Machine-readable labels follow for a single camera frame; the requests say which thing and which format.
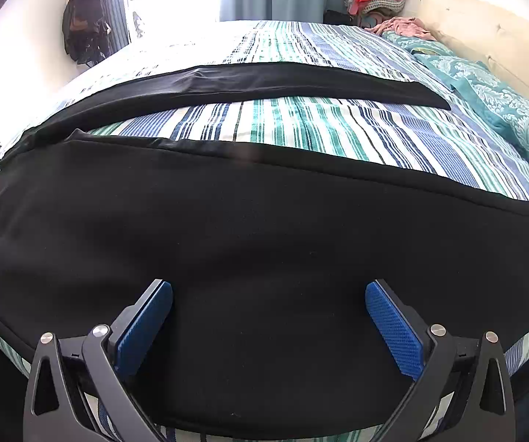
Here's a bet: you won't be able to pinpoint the striped bed sheet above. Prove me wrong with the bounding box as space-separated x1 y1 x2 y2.
0 19 529 442

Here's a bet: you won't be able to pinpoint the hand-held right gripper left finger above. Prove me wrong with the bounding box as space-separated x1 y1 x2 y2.
22 278 174 442

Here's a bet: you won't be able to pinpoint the small teal patterned pillow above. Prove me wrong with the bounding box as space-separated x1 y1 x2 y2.
381 31 454 57

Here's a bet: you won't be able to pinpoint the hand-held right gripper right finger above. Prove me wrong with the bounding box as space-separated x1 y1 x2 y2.
364 278 516 442

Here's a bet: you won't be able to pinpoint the dark blue window curtain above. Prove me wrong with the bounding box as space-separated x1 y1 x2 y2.
95 0 130 52

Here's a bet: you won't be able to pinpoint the pile of colourful clothes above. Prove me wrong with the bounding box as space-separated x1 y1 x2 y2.
344 0 407 28

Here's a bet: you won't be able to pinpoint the black pants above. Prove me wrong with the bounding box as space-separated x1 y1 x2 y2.
0 62 529 440

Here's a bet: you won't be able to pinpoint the pink cloth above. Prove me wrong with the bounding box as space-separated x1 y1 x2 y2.
364 16 438 42

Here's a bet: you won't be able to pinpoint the large teal patterned pillow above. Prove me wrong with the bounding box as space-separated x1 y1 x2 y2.
414 53 529 176

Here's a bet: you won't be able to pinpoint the cream padded headboard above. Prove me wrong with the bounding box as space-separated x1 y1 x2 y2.
418 0 529 121

